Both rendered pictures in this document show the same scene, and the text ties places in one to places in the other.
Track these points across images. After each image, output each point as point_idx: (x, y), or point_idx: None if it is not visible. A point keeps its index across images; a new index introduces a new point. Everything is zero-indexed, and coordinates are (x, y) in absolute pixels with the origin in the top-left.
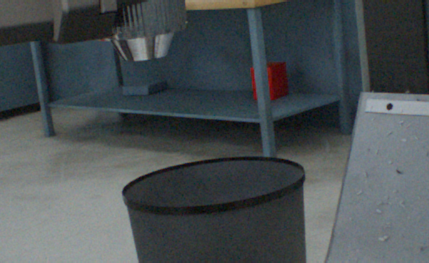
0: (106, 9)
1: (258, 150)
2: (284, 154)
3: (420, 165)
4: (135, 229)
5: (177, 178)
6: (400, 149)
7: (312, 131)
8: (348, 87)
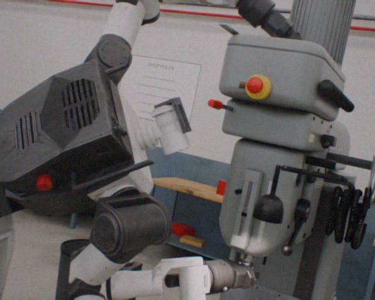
0: (253, 286)
1: (65, 221)
2: (77, 225)
3: (242, 296)
4: (64, 263)
5: (75, 244)
6: (237, 291)
7: (88, 217)
8: None
